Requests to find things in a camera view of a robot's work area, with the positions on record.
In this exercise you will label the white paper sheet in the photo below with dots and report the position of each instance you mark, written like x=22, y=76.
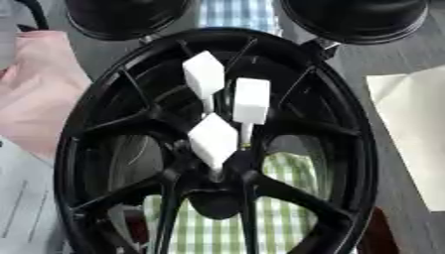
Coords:
x=414, y=125

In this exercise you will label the pink cloth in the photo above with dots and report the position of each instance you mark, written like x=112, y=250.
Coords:
x=40, y=89

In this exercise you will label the white pin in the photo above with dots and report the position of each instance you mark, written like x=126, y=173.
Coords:
x=213, y=139
x=251, y=101
x=204, y=74

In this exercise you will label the white lined paper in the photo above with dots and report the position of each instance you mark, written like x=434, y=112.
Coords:
x=26, y=201

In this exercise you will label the black spoked wheel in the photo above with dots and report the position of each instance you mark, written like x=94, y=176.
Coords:
x=324, y=132

